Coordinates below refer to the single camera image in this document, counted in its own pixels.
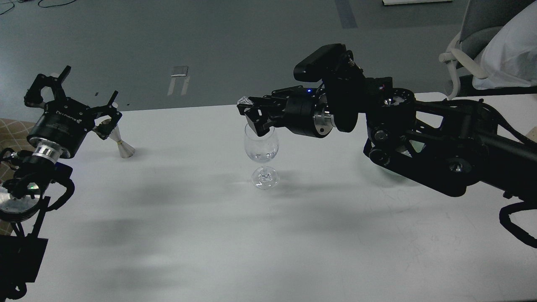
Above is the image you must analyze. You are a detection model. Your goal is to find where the plaid beige sofa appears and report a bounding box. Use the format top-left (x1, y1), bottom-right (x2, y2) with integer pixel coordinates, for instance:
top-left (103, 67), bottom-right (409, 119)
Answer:
top-left (0, 118), bottom-right (34, 235)

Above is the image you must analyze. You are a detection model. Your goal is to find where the green ceramic bowl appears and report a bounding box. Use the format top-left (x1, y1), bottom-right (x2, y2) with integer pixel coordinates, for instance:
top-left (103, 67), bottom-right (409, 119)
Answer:
top-left (378, 140), bottom-right (425, 180)

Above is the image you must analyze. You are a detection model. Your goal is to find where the beige speckled block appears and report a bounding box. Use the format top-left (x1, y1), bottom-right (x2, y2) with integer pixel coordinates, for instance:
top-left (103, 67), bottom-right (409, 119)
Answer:
top-left (526, 127), bottom-right (537, 143)

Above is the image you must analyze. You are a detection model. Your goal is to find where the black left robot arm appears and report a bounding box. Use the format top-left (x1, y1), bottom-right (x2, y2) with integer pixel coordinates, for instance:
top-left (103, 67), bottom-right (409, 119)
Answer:
top-left (0, 66), bottom-right (122, 302)

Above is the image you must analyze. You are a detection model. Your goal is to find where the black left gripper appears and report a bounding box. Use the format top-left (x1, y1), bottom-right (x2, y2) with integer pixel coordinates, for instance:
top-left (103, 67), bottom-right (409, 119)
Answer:
top-left (23, 65), bottom-right (123, 159)

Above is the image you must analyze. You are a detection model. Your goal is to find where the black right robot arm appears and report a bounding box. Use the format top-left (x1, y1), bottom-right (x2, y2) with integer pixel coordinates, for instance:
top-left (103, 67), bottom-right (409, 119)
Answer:
top-left (237, 44), bottom-right (537, 248)

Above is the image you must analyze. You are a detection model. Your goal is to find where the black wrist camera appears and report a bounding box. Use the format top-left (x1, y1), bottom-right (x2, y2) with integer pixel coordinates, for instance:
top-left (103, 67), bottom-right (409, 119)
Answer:
top-left (293, 44), bottom-right (347, 83)

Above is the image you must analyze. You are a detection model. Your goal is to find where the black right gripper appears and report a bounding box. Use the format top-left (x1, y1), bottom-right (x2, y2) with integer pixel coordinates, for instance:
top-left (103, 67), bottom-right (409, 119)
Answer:
top-left (237, 86), bottom-right (335, 138)

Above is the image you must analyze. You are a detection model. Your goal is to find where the clear wine glass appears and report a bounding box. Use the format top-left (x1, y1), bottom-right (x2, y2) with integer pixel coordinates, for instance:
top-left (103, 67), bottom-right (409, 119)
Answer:
top-left (244, 124), bottom-right (279, 190)

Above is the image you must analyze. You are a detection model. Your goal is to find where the black floor cable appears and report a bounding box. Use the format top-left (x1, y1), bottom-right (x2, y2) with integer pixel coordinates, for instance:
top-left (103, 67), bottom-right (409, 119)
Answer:
top-left (0, 0), bottom-right (80, 17)

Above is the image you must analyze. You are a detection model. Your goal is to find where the steel cocktail jigger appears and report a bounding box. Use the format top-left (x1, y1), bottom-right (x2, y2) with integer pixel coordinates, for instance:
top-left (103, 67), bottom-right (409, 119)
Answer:
top-left (92, 118), bottom-right (136, 159)

